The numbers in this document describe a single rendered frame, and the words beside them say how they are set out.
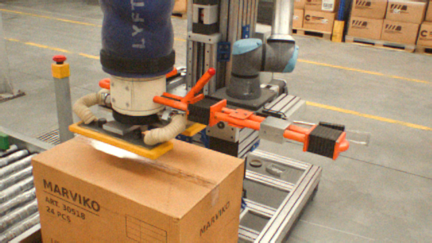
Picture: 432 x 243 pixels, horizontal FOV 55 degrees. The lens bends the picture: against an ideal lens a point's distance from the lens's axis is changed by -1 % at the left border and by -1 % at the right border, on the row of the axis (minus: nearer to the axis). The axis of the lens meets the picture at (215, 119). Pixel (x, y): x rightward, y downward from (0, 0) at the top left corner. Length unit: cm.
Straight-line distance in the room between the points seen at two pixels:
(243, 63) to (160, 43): 56
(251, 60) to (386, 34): 664
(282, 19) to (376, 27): 656
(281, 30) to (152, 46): 68
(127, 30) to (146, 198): 48
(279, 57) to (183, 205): 77
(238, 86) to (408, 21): 662
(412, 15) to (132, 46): 722
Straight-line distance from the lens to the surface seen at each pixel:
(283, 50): 171
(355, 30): 832
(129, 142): 126
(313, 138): 107
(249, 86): 173
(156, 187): 129
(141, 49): 120
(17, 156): 246
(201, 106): 118
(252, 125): 112
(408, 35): 821
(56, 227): 159
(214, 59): 190
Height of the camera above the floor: 163
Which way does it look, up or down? 23 degrees down
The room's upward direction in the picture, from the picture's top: 3 degrees clockwise
